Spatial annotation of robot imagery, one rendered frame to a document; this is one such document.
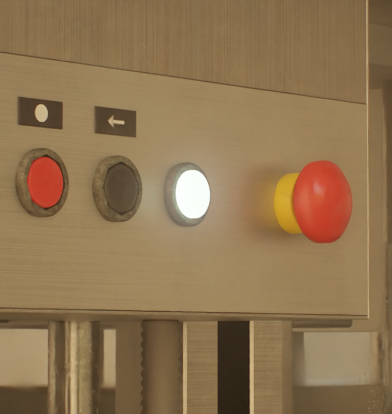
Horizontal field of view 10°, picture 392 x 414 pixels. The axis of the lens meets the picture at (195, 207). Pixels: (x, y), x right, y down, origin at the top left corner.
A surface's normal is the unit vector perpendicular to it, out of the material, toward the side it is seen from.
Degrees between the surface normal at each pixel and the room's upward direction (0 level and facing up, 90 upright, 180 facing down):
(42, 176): 90
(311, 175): 63
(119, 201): 90
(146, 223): 90
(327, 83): 90
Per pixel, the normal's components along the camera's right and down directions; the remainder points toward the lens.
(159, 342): -0.10, -0.59
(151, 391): -0.41, -0.58
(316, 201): 0.33, -0.03
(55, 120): 0.76, -0.04
